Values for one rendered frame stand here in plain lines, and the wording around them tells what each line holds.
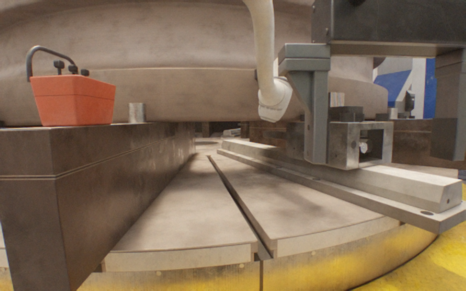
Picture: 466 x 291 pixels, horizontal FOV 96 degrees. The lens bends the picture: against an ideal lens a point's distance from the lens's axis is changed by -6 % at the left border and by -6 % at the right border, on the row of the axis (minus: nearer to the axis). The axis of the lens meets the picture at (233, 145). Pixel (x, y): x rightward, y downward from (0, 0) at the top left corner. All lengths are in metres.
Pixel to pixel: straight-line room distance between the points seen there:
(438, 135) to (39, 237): 0.70
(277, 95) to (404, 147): 1.61
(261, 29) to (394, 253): 1.10
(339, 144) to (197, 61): 0.86
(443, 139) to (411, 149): 2.00
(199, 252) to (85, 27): 1.36
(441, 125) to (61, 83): 0.71
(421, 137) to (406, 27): 2.06
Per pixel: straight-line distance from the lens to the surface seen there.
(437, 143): 0.29
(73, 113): 0.68
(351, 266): 1.11
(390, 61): 7.27
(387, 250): 1.26
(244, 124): 4.51
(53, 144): 0.57
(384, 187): 1.14
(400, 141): 2.29
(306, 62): 0.21
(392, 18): 0.24
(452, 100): 0.29
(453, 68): 0.29
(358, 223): 0.99
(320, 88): 0.21
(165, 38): 1.42
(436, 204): 1.06
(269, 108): 0.88
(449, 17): 0.27
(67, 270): 0.65
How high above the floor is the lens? 0.70
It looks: 7 degrees down
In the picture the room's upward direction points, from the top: 1 degrees counter-clockwise
